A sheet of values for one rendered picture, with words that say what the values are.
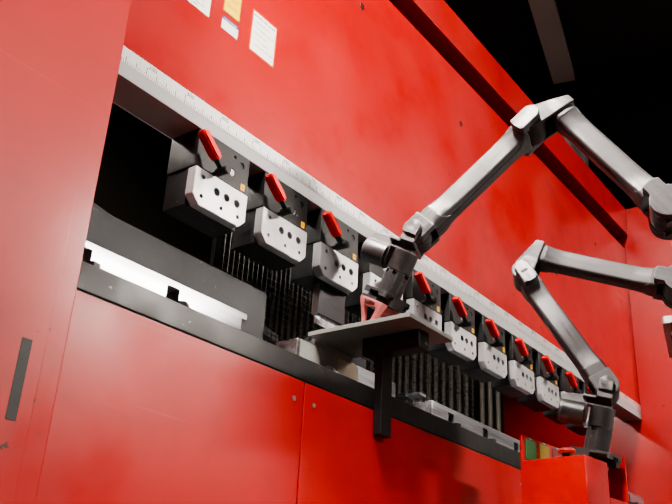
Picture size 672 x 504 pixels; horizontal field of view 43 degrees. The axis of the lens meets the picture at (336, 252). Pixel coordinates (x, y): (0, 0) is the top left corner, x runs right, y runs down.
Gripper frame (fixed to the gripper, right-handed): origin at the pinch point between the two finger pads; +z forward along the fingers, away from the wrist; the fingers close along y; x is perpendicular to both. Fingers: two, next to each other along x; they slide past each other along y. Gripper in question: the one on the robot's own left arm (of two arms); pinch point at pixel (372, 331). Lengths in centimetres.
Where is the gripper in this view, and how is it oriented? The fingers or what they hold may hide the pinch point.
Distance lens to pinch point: 190.4
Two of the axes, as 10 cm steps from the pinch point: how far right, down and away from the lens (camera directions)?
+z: -4.1, 9.1, -1.1
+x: 6.9, 2.3, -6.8
